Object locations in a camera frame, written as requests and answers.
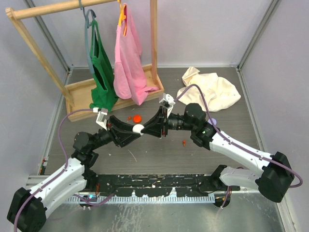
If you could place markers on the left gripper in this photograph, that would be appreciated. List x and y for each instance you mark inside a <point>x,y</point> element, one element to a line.
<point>119,137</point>

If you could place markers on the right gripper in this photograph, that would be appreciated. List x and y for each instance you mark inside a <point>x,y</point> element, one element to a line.
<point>154,127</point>

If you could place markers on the white earbud case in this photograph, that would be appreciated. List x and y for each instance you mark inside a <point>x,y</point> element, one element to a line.
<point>138,128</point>

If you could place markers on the lilac earbud case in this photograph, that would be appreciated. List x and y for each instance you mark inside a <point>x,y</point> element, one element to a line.
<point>212,121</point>

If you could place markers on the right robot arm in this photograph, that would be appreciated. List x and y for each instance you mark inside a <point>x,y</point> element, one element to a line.
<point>270,174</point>

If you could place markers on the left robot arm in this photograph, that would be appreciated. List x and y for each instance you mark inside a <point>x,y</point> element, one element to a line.
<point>30,208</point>

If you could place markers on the green t-shirt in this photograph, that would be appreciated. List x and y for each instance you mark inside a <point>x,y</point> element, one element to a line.
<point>103,95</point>

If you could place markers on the pink t-shirt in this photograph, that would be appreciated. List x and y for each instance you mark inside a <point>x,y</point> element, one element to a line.
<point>129,77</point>

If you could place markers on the cream satin cloth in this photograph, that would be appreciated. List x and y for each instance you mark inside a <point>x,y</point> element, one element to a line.
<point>217,91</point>

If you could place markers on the orange yellow hanger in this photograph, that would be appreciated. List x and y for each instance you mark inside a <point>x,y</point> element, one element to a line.
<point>122,17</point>

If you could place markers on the grey blue hanger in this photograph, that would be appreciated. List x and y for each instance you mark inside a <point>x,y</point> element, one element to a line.
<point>87,25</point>

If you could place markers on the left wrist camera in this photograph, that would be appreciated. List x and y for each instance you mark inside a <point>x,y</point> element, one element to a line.
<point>102,118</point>

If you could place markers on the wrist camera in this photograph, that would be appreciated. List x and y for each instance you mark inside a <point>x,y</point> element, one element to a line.
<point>167,101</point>
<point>102,118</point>

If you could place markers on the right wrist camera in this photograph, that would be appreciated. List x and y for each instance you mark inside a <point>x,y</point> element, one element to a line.
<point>167,101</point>

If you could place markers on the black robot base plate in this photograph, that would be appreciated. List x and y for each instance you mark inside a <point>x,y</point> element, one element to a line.
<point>106,186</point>

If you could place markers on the slotted cable duct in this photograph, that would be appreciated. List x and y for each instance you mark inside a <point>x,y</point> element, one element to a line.
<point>172,198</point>

